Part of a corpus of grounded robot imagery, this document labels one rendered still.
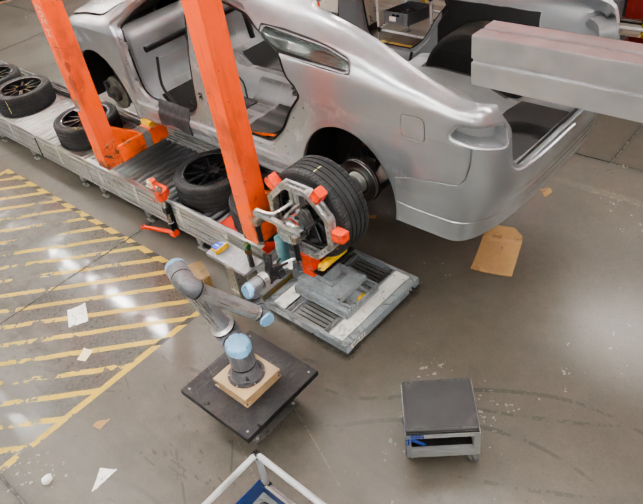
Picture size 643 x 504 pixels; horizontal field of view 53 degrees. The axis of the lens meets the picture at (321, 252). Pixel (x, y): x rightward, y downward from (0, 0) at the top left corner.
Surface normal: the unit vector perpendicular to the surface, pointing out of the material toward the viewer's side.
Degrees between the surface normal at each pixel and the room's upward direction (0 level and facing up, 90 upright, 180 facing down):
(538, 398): 0
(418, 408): 0
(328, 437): 0
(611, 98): 90
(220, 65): 90
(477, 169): 89
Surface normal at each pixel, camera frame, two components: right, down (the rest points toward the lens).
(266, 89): -0.62, 0.00
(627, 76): -0.66, 0.54
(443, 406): -0.13, -0.76
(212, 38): 0.74, 0.35
